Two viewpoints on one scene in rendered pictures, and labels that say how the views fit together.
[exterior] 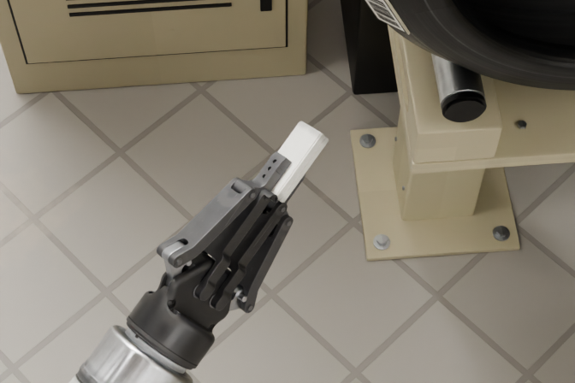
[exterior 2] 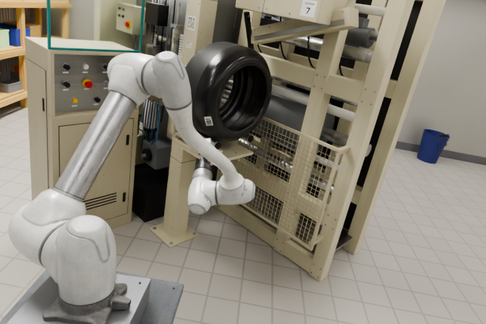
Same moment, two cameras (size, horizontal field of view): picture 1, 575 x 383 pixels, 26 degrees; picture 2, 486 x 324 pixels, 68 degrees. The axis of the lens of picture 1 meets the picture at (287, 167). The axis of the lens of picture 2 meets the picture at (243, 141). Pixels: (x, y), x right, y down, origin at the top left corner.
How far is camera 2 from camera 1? 1.31 m
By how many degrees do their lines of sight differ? 50
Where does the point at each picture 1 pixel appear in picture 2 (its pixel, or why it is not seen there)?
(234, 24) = (116, 207)
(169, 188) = not seen: hidden behind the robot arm
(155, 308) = (202, 163)
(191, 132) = not seen: hidden behind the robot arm
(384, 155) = (160, 229)
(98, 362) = (198, 173)
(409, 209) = (173, 233)
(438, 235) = (181, 238)
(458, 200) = (183, 227)
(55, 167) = not seen: hidden behind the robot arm
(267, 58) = (122, 218)
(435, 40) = (216, 126)
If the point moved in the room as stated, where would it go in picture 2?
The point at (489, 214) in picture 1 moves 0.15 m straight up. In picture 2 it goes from (189, 231) to (191, 215)
